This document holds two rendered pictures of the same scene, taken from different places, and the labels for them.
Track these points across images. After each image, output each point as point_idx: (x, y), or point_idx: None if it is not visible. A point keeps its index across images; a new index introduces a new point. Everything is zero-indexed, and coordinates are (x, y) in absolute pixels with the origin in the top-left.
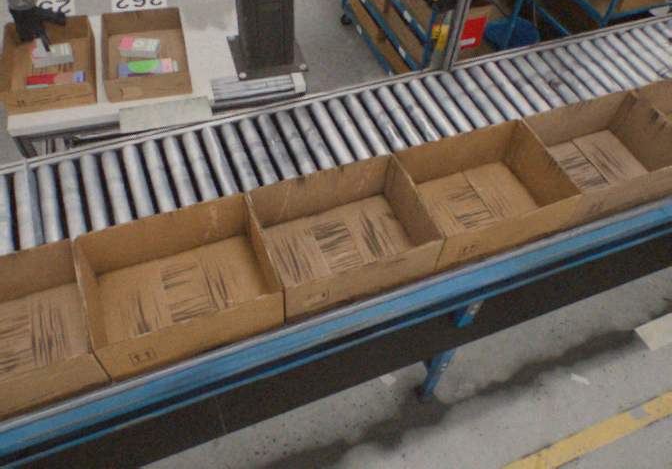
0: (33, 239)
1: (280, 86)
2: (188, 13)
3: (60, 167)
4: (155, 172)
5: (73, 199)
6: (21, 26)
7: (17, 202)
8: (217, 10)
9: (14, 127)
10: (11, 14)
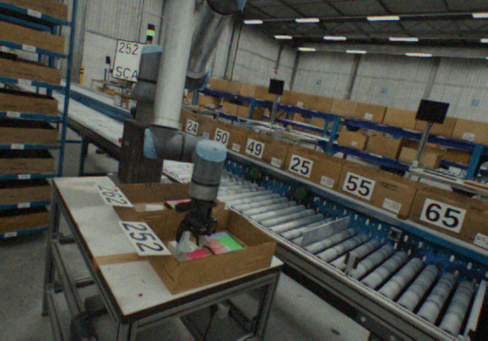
0: (337, 220)
1: (169, 180)
2: (84, 205)
3: (287, 235)
4: (260, 208)
5: (301, 227)
6: (211, 217)
7: (322, 245)
8: (77, 194)
9: (278, 260)
10: (211, 210)
